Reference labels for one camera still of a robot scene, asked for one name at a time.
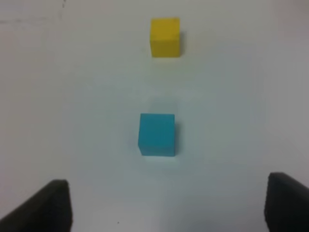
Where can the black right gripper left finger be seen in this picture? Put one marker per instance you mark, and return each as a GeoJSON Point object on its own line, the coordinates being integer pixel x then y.
{"type": "Point", "coordinates": [49, 210]}

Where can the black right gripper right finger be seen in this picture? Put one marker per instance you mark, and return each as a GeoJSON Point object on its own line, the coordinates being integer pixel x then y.
{"type": "Point", "coordinates": [287, 204]}

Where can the blue block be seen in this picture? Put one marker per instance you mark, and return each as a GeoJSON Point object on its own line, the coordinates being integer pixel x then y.
{"type": "Point", "coordinates": [157, 135]}

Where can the yellow block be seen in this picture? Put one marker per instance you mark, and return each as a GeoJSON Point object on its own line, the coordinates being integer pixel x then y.
{"type": "Point", "coordinates": [165, 37]}

